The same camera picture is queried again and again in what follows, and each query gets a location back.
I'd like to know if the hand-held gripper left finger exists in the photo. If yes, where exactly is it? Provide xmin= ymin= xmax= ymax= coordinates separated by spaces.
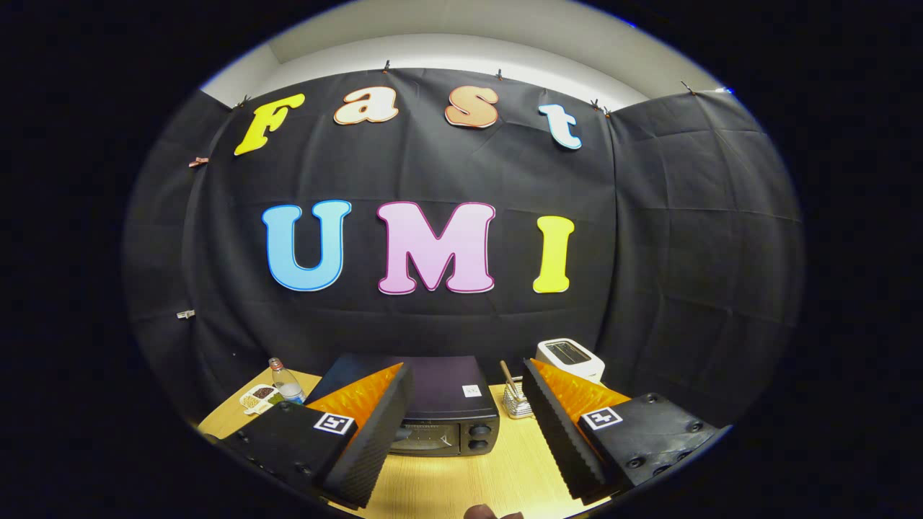
xmin=216 ymin=363 xmax=417 ymax=509

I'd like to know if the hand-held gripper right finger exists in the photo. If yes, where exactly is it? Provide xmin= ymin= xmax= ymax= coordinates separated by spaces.
xmin=521 ymin=358 xmax=722 ymax=504

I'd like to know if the black toaster oven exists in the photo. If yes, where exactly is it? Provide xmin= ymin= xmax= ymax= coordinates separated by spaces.
xmin=304 ymin=353 xmax=501 ymax=457

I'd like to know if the white pop-up toaster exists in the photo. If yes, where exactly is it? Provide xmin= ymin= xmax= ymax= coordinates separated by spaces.
xmin=535 ymin=338 xmax=606 ymax=383

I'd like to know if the clear plastic water bottle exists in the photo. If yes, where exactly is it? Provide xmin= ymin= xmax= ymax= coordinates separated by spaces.
xmin=268 ymin=358 xmax=306 ymax=404

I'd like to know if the white divided snack dish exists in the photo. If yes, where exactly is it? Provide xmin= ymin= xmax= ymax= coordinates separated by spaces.
xmin=239 ymin=384 xmax=283 ymax=417

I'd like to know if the wire mesh utensil basket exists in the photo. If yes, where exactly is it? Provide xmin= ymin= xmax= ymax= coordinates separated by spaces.
xmin=503 ymin=382 xmax=536 ymax=420

